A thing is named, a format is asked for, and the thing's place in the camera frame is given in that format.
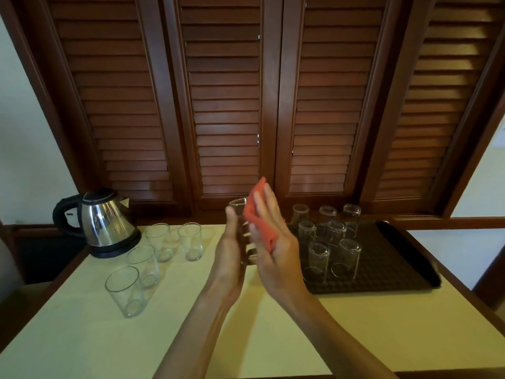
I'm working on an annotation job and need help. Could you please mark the person's right hand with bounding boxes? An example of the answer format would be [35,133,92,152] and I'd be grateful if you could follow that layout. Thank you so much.
[248,182,313,309]

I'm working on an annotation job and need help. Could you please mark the person's left hand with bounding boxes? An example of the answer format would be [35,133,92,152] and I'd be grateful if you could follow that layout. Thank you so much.
[205,205,253,306]

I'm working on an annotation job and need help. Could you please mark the red cloth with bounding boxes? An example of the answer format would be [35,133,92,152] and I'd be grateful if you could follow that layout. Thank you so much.
[243,176,281,254]

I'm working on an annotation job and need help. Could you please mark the group of clear glasses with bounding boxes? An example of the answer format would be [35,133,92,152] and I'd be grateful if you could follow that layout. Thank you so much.
[104,222,204,318]

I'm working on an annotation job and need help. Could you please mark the dark brown textured tray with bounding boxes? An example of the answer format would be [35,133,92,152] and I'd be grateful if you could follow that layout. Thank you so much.
[290,220,442,295]

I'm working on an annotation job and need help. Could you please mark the person's left forearm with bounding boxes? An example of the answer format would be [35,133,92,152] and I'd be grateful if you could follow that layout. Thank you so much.
[153,286,236,379]

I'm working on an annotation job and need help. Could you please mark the person's right forearm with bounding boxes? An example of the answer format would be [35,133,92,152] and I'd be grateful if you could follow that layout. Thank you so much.
[291,290,399,379]

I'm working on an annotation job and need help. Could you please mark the steel electric kettle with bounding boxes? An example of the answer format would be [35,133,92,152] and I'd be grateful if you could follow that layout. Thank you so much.
[90,229,142,260]
[53,188,142,260]

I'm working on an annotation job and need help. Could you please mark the brown louvered wooden shutter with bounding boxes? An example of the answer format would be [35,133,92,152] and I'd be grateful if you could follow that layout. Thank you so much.
[17,0,194,212]
[359,0,505,216]
[159,0,283,210]
[275,0,417,210]

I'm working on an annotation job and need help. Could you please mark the brown wooden wall rail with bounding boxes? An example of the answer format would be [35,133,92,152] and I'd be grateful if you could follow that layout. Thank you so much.
[390,216,505,231]

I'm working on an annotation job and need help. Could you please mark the brown wooden door frame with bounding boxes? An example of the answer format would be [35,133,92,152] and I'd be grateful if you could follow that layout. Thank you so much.
[472,254,505,311]

